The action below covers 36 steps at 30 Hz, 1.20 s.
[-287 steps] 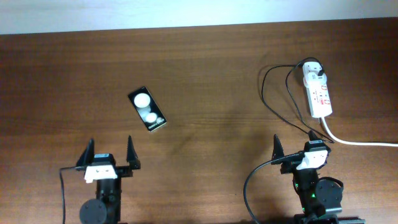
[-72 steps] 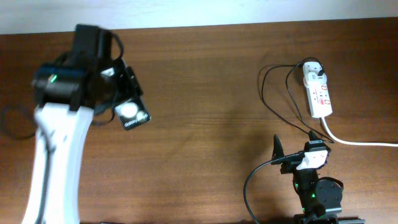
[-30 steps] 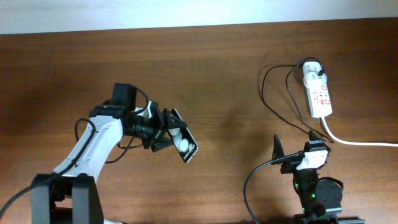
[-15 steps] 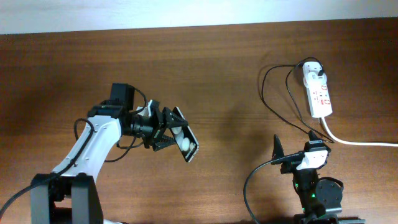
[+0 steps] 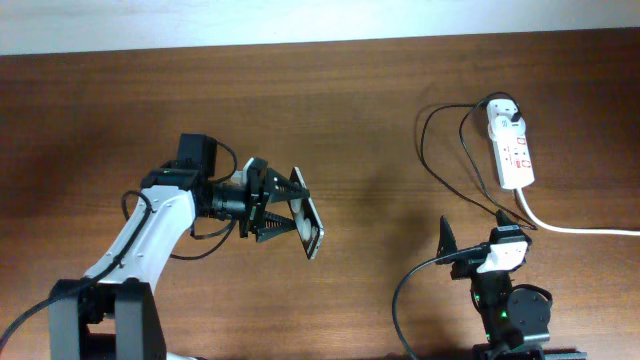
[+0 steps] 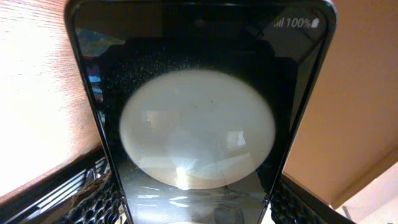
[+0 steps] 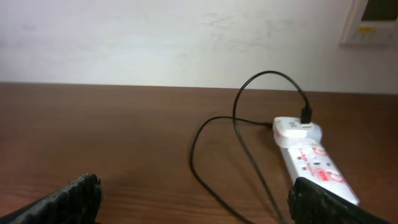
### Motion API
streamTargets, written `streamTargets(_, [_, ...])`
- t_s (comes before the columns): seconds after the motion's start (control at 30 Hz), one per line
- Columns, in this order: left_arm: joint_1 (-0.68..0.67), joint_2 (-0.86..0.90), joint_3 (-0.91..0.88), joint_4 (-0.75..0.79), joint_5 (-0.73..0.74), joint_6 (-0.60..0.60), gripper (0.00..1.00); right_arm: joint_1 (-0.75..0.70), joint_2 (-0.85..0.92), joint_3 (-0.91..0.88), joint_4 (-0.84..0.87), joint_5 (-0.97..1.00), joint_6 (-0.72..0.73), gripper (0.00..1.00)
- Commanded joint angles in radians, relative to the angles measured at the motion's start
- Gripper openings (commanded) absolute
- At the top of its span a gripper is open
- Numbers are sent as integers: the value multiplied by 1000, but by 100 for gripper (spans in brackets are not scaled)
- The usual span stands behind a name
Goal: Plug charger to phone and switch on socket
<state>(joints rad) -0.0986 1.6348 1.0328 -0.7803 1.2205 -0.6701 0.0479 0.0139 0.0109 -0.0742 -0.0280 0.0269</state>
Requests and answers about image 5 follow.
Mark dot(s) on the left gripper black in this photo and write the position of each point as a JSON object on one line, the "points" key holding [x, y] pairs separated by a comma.
{"points": [[257, 197]]}

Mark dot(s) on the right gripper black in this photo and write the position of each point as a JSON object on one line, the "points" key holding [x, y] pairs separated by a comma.
{"points": [[466, 267]]}

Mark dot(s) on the black Galaxy flip phone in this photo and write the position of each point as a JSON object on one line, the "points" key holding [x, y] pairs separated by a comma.
{"points": [[306, 217]]}

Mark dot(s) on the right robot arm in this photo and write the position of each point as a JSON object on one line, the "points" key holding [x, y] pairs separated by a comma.
{"points": [[515, 317]]}

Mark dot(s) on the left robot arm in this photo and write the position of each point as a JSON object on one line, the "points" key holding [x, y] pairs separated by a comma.
{"points": [[110, 313]]}

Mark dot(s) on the white charger adapter plug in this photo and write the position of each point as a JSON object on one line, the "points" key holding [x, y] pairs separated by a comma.
{"points": [[506, 126]]}

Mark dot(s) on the white power strip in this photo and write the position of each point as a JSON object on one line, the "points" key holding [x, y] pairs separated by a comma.
{"points": [[513, 161]]}

